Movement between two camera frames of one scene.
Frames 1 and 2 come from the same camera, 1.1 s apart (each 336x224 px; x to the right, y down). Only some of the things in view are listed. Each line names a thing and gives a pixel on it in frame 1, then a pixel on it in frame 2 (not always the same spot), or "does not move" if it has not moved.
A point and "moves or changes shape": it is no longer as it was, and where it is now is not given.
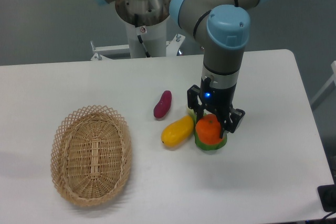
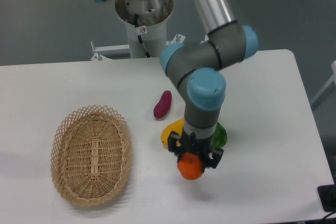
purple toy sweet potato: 162,107 does not move
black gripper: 210,99 to 191,143
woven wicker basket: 91,155 does not move
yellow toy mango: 178,131 does not move
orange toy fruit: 208,128 moves or changes shape
